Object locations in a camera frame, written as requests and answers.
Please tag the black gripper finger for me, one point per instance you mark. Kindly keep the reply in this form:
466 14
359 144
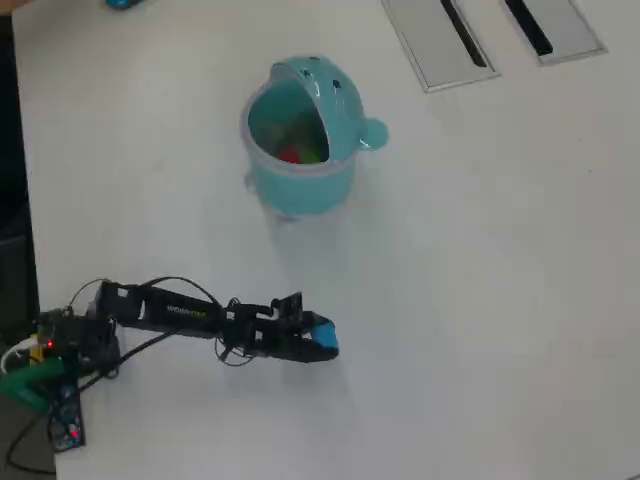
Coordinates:
317 318
310 355

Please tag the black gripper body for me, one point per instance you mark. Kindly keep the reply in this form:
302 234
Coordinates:
265 335

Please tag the blue cube block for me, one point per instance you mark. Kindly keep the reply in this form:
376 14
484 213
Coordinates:
325 335

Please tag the green cube block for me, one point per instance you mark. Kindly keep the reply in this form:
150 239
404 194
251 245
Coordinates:
312 154

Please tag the red cube block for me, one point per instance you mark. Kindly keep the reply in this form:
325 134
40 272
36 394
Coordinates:
289 155

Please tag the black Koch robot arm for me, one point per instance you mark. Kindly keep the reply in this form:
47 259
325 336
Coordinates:
170 315

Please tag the teal cartoon animal bin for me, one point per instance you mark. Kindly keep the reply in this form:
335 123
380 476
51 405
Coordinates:
300 190

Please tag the blue controller circuit board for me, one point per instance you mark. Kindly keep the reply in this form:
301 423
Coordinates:
67 420

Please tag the green table clamp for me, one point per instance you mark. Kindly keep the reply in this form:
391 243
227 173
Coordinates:
25 382

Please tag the black and teal device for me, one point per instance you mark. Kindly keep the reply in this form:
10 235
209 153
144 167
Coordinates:
120 3

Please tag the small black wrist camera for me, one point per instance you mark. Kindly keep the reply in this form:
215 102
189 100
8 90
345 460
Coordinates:
290 306

